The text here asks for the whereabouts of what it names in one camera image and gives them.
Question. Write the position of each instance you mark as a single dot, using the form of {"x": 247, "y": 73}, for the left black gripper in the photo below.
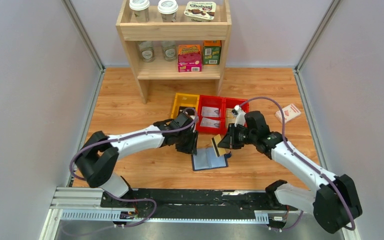
{"x": 191, "y": 147}

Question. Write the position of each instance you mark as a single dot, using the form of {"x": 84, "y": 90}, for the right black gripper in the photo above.
{"x": 228, "y": 141}

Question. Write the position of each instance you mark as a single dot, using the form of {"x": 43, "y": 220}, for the blue leather card holder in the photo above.
{"x": 206, "y": 159}

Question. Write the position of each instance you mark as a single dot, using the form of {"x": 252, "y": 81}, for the red double plastic bin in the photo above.
{"x": 217, "y": 102}

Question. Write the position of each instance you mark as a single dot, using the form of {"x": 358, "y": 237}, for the yellow plastic bin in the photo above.
{"x": 182, "y": 101}

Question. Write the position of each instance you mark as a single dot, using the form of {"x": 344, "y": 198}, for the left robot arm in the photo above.
{"x": 97, "y": 159}

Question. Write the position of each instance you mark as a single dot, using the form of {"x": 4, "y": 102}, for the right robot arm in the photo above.
{"x": 332, "y": 199}

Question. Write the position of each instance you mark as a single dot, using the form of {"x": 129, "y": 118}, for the lower silver credit card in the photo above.
{"x": 210, "y": 123}

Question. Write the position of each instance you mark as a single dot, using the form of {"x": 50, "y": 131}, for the silver credit card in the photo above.
{"x": 210, "y": 123}
{"x": 210, "y": 112}

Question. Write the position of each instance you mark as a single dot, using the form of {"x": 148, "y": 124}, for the upper silver credit card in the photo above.
{"x": 210, "y": 112}

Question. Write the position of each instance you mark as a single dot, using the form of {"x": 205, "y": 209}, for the pink white small box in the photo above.
{"x": 288, "y": 113}

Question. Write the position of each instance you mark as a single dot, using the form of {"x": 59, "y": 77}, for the orange pink Scrub Mommy box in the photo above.
{"x": 189, "y": 58}

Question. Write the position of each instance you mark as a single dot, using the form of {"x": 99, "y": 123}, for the right glass jar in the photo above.
{"x": 169, "y": 50}

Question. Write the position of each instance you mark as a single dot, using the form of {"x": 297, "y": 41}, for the glass jar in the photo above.
{"x": 146, "y": 50}
{"x": 169, "y": 50}

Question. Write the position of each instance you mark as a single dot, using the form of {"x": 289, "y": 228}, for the green orange carton box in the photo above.
{"x": 211, "y": 52}

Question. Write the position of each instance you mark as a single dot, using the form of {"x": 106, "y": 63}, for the left glass jar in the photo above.
{"x": 146, "y": 50}

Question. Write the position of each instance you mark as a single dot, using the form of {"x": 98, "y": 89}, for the wooden two-tier shelf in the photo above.
{"x": 130, "y": 32}

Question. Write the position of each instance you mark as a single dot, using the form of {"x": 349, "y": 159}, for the Chobani yogurt cup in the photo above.
{"x": 200, "y": 11}

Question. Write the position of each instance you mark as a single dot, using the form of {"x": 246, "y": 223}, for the right white-lidded paper cup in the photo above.
{"x": 168, "y": 10}

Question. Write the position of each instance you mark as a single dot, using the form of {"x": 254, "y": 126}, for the white-lidded paper cup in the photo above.
{"x": 168, "y": 10}
{"x": 140, "y": 10}

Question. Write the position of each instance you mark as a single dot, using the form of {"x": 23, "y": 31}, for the left white-lidded paper cup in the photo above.
{"x": 140, "y": 10}

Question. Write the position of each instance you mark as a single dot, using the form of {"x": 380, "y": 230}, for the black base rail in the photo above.
{"x": 196, "y": 203}

